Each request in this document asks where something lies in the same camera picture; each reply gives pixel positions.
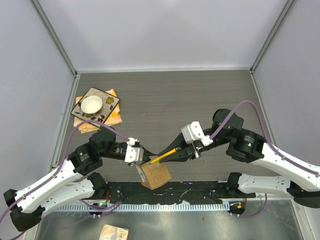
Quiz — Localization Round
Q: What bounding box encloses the yellow utility knife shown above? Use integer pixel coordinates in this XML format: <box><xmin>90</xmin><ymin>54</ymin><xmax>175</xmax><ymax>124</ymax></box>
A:
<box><xmin>150</xmin><ymin>148</ymin><xmax>177</xmax><ymax>164</ymax></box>

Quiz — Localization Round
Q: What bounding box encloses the brown cardboard express box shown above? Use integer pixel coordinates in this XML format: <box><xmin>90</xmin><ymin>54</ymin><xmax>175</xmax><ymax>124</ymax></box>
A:
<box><xmin>136</xmin><ymin>162</ymin><xmax>172</xmax><ymax>190</ymax></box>

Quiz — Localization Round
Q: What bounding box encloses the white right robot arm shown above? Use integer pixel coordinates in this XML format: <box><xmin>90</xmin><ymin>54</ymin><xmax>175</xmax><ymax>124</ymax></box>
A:
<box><xmin>159</xmin><ymin>108</ymin><xmax>320</xmax><ymax>209</ymax></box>

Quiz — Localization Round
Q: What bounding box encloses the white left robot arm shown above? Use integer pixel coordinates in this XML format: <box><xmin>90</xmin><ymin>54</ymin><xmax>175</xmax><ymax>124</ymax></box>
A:
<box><xmin>3</xmin><ymin>128</ymin><xmax>154</xmax><ymax>232</ymax></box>

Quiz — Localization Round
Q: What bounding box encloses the orange checkered cloth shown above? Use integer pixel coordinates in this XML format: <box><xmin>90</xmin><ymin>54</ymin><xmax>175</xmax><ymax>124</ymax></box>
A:
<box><xmin>70</xmin><ymin>87</ymin><xmax>122</xmax><ymax>127</ymax></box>

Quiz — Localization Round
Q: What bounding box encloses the floral square plate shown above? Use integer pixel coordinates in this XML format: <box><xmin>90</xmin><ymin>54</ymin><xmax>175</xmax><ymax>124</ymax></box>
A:
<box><xmin>70</xmin><ymin>87</ymin><xmax>123</xmax><ymax>127</ymax></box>

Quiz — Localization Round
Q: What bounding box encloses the white floral bowl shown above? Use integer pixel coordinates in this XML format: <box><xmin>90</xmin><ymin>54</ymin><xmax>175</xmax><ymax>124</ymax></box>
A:
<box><xmin>80</xmin><ymin>95</ymin><xmax>103</xmax><ymax>118</ymax></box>

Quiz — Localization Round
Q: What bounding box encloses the pink paper packet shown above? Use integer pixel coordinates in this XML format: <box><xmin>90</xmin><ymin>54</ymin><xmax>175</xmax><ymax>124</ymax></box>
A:
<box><xmin>99</xmin><ymin>224</ymin><xmax>129</xmax><ymax>240</ymax></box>

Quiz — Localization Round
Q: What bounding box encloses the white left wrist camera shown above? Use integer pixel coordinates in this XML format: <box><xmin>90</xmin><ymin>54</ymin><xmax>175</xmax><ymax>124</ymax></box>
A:
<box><xmin>124</xmin><ymin>137</ymin><xmax>144</xmax><ymax>165</ymax></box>

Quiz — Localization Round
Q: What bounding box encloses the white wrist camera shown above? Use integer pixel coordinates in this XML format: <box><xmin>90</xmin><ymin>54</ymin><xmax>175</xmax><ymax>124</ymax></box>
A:
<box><xmin>124</xmin><ymin>137</ymin><xmax>144</xmax><ymax>165</ymax></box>
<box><xmin>181</xmin><ymin>121</ymin><xmax>213</xmax><ymax>147</ymax></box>

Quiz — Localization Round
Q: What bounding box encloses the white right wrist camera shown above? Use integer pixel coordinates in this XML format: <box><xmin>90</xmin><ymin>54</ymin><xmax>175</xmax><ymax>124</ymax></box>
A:
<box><xmin>181</xmin><ymin>121</ymin><xmax>213</xmax><ymax>147</ymax></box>

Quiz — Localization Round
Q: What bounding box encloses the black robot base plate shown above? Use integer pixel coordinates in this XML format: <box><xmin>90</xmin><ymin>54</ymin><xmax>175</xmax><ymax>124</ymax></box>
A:
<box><xmin>77</xmin><ymin>180</ymin><xmax>257</xmax><ymax>206</ymax></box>

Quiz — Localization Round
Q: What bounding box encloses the white slotted cable duct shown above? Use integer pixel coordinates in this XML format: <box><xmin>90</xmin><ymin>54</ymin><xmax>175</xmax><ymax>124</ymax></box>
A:
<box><xmin>54</xmin><ymin>201</ymin><xmax>230</xmax><ymax>213</ymax></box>

